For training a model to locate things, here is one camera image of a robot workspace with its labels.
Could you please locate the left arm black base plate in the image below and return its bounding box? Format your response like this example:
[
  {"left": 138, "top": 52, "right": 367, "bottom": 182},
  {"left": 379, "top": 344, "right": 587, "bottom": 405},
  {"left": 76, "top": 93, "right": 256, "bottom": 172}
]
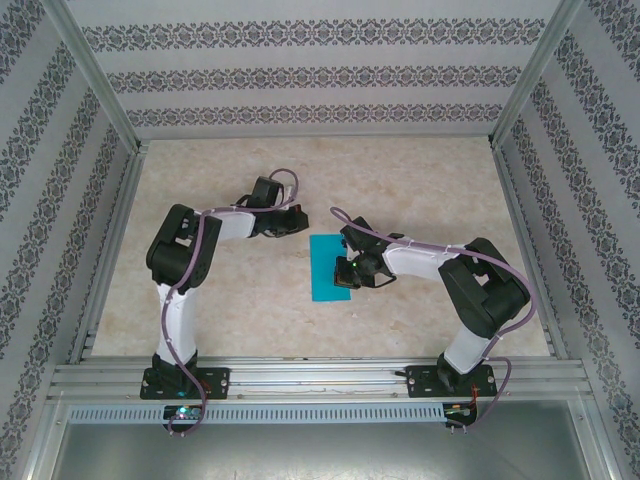
[{"left": 140, "top": 367, "right": 231, "bottom": 401}]

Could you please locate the aluminium side rail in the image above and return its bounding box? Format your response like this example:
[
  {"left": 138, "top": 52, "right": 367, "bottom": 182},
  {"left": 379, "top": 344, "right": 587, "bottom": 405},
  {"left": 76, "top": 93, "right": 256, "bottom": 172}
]
[
  {"left": 491, "top": 142, "right": 570, "bottom": 360},
  {"left": 68, "top": 142, "right": 150, "bottom": 365}
]

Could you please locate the slotted grey cable duct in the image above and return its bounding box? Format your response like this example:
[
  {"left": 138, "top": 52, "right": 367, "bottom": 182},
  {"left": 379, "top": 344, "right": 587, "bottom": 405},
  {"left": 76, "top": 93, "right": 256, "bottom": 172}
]
[{"left": 67, "top": 403, "right": 446, "bottom": 425}]

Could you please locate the teal cloth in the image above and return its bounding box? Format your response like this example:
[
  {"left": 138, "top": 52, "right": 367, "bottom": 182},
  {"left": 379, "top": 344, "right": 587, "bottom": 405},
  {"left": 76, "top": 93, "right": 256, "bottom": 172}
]
[{"left": 308, "top": 233, "right": 354, "bottom": 304}]

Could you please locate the grey metal panel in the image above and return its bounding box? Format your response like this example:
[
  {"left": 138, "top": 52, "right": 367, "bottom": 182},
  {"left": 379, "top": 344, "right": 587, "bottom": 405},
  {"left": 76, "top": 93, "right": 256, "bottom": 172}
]
[{"left": 29, "top": 399, "right": 616, "bottom": 480}]

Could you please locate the aluminium frame post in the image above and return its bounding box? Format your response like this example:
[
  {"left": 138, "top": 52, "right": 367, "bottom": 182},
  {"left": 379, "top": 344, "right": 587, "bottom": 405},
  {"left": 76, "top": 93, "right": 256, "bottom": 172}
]
[
  {"left": 488, "top": 0, "right": 585, "bottom": 147},
  {"left": 43, "top": 0, "right": 146, "bottom": 154}
]

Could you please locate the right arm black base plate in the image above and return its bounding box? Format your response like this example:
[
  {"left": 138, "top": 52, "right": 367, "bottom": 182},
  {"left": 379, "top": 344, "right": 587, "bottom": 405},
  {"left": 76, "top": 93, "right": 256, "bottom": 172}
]
[{"left": 407, "top": 364, "right": 499, "bottom": 399}]

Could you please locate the aluminium mounting rail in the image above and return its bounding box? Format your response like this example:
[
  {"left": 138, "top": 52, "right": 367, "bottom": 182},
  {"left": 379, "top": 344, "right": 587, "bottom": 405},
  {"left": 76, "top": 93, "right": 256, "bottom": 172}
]
[{"left": 47, "top": 355, "right": 591, "bottom": 401}]

